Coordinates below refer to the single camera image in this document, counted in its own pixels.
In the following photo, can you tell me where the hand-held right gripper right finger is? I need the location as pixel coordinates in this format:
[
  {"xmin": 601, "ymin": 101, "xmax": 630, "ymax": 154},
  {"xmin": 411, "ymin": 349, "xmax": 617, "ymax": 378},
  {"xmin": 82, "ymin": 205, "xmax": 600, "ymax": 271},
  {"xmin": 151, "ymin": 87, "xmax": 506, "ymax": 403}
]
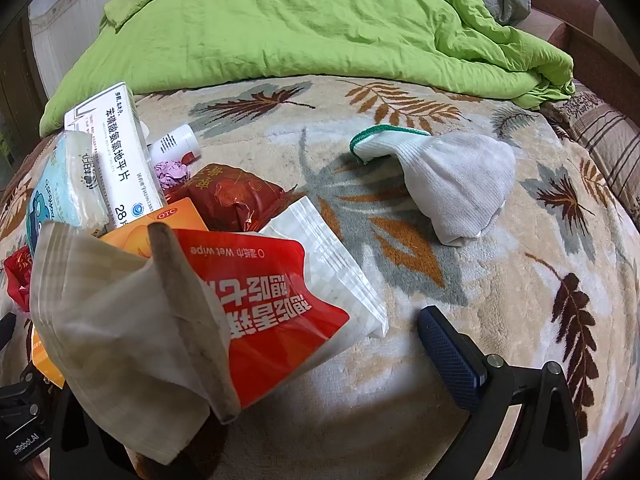
[{"xmin": 417, "ymin": 305, "xmax": 583, "ymax": 480}]

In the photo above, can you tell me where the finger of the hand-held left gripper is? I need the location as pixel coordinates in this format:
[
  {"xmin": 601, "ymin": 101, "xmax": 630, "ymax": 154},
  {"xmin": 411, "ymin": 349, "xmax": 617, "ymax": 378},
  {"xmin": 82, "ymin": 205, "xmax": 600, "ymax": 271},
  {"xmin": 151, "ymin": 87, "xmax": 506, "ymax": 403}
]
[{"xmin": 0, "ymin": 312, "xmax": 17, "ymax": 352}]

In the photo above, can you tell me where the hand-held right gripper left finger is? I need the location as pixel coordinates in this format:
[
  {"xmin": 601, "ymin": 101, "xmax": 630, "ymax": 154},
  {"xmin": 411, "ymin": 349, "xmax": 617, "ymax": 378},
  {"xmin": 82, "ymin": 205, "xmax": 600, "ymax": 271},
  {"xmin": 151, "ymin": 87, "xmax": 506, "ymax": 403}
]
[{"xmin": 50, "ymin": 385, "xmax": 146, "ymax": 480}]

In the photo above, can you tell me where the red white wet wipe packet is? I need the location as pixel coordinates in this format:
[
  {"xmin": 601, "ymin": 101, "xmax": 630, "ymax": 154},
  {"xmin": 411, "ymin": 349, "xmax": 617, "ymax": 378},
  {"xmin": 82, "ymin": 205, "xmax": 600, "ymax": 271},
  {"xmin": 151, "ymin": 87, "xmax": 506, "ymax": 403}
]
[{"xmin": 29, "ymin": 195, "xmax": 391, "ymax": 467}]

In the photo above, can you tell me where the dark red snack packet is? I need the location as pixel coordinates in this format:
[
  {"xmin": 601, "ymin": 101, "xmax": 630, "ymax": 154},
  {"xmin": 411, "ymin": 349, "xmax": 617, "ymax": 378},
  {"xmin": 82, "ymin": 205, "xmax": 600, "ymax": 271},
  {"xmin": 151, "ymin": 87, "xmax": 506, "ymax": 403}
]
[{"xmin": 165, "ymin": 162, "xmax": 296, "ymax": 233}]

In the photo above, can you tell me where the red foil wrapper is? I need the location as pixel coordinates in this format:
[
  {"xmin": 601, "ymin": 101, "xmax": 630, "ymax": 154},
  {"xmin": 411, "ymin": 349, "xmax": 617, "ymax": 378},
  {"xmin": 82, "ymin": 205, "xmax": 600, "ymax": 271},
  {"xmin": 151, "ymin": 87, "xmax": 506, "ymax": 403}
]
[{"xmin": 2, "ymin": 245, "xmax": 36, "ymax": 313}]

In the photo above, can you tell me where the leaf printed blanket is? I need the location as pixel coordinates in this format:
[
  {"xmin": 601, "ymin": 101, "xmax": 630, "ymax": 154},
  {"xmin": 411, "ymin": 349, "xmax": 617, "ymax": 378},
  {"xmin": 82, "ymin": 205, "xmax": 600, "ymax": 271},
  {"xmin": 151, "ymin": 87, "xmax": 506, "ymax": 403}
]
[{"xmin": 0, "ymin": 75, "xmax": 640, "ymax": 480}]

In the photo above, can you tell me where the light blue tissue pack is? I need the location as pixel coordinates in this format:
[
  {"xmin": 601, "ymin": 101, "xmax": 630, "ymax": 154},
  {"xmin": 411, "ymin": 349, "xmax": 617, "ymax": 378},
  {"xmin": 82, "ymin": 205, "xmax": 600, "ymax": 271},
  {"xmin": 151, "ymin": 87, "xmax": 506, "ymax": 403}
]
[{"xmin": 25, "ymin": 130, "xmax": 108, "ymax": 256}]

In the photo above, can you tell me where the white sock green cuff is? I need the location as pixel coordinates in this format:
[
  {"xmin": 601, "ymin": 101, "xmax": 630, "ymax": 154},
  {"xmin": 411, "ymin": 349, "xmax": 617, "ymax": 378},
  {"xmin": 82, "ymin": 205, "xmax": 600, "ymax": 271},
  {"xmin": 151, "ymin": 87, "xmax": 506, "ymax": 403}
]
[{"xmin": 349, "ymin": 124, "xmax": 517, "ymax": 247}]

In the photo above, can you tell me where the orange medicine box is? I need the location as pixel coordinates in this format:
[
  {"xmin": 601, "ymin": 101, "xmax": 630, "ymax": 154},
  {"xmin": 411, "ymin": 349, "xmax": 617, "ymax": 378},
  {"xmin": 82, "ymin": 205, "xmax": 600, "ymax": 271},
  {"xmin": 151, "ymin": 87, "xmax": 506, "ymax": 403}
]
[{"xmin": 30, "ymin": 197, "xmax": 211, "ymax": 390}]

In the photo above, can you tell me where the white medicine box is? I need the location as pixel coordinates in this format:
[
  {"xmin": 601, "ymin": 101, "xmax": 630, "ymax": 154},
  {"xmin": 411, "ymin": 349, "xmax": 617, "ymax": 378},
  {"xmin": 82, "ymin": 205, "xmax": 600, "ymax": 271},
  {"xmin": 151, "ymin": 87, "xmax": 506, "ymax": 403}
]
[{"xmin": 64, "ymin": 81, "xmax": 168, "ymax": 231}]

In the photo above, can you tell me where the pink crumpled paper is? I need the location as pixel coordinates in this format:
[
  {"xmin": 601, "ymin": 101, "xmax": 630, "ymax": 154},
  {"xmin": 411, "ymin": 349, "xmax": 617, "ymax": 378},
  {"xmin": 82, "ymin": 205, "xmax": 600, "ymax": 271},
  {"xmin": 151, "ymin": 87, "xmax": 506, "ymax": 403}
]
[{"xmin": 152, "ymin": 157, "xmax": 193, "ymax": 191}]

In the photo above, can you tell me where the white plastic bottle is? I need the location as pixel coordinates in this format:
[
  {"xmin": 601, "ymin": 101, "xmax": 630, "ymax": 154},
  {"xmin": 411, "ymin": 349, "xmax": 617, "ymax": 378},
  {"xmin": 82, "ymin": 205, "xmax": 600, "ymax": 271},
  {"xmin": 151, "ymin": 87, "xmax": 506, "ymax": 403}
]
[{"xmin": 146, "ymin": 124, "xmax": 202, "ymax": 165}]

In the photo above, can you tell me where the striped beige pillow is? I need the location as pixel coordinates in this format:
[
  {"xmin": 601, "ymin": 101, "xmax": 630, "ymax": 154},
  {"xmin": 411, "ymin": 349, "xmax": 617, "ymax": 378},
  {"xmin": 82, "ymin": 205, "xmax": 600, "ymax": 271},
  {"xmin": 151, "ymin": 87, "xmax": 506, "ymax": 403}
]
[{"xmin": 542, "ymin": 80, "xmax": 640, "ymax": 221}]

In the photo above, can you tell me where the green quilt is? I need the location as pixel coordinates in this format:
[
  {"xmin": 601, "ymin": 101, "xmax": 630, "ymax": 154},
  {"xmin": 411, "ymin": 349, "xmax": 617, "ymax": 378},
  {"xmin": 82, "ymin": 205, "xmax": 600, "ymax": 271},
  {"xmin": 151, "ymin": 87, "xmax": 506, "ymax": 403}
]
[{"xmin": 40, "ymin": 0, "xmax": 576, "ymax": 136}]

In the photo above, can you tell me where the brown sofa bed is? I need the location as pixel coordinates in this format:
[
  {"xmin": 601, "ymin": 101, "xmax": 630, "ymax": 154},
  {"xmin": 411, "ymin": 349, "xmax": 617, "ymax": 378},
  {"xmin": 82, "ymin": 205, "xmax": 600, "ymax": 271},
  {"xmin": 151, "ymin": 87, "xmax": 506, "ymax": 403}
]
[{"xmin": 520, "ymin": 0, "xmax": 640, "ymax": 126}]

